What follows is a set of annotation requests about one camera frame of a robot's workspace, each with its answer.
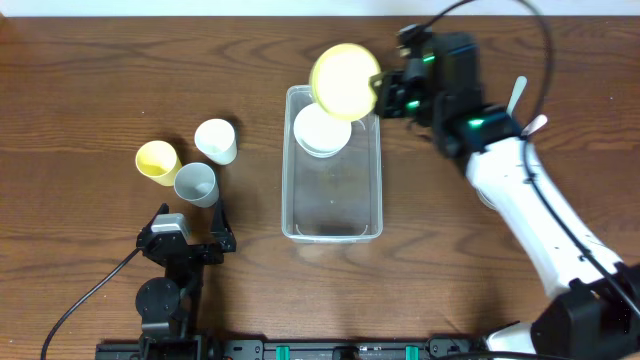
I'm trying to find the yellow bowl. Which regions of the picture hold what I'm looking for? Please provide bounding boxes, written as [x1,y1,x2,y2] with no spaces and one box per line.
[309,43,381,122]

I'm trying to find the left black cable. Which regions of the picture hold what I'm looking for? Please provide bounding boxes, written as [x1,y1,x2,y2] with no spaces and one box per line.
[39,245,145,360]

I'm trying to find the grey cup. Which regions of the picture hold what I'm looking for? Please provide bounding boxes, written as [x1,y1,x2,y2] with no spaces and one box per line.
[174,162,219,208]

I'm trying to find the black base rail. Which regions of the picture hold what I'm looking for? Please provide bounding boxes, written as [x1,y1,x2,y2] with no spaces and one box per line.
[95,336,484,360]

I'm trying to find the yellow cup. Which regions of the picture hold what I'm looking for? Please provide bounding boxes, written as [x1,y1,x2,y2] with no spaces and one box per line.
[135,140,182,187]

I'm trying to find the clear plastic container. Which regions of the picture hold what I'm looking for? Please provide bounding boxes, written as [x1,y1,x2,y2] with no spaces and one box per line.
[281,85,383,243]

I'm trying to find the white cup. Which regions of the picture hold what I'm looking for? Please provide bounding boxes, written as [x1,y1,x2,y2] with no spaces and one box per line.
[194,119,237,165]

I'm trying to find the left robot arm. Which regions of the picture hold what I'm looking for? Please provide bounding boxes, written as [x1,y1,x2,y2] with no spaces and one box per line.
[135,200,237,359]

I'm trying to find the grey bowl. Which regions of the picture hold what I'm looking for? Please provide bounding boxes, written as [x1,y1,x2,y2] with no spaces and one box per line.
[476,188,496,211]

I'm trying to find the white bowl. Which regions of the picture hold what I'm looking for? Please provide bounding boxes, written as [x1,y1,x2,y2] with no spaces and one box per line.
[293,104,352,158]

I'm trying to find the mint green spoon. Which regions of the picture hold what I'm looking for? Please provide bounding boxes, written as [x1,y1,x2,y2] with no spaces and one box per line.
[506,76,528,116]

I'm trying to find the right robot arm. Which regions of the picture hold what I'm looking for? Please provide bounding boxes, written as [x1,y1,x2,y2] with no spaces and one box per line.
[369,53,639,359]

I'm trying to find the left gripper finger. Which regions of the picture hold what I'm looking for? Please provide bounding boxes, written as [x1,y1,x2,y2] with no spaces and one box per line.
[153,203,169,219]
[210,199,237,253]

